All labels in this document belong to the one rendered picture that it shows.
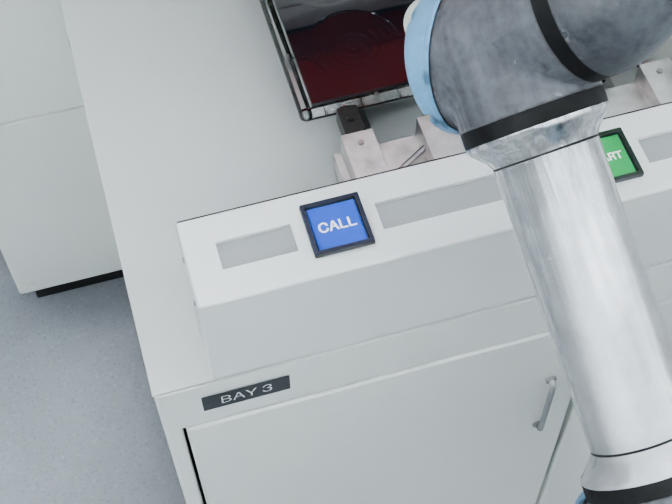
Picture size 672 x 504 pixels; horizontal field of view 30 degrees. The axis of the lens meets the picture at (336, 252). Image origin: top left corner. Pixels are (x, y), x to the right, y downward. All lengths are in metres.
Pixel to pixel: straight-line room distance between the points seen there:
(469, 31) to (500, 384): 0.59
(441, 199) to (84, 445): 1.10
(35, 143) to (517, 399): 0.81
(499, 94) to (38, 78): 0.95
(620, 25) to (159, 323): 0.58
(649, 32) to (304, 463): 0.74
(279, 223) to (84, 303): 1.14
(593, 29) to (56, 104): 1.06
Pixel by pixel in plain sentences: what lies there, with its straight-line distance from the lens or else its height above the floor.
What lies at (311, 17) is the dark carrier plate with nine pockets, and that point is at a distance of 1.38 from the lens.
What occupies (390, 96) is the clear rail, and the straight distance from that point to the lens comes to 1.30.
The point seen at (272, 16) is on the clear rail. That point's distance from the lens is 1.38.
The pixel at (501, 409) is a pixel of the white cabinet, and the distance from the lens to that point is 1.50.
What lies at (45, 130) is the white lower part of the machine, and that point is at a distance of 1.85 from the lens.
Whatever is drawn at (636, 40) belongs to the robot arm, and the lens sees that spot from 0.91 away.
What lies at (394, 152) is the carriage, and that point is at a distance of 1.29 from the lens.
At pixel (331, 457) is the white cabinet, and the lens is 1.47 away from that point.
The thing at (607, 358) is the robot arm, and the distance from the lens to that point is 0.97.
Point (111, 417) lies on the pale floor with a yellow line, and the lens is 2.14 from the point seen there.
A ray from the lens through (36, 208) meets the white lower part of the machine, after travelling 1.99.
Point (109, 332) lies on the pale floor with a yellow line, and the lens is 2.21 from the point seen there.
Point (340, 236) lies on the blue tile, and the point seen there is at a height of 0.96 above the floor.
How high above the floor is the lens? 1.91
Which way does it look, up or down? 58 degrees down
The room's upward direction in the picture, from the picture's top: 1 degrees counter-clockwise
